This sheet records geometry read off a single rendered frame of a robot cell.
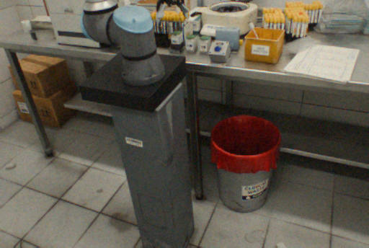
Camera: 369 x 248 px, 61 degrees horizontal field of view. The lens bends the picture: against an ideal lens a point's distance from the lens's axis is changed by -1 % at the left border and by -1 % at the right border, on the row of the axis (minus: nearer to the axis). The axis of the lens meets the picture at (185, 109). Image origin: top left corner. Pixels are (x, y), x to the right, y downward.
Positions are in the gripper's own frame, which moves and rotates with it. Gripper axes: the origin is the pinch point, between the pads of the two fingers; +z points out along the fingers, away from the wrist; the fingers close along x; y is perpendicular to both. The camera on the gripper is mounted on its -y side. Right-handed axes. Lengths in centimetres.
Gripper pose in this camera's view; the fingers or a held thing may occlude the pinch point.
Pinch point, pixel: (171, 21)
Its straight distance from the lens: 148.6
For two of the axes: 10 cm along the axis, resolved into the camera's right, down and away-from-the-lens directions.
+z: 0.7, 8.4, 5.4
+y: 4.4, 4.6, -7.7
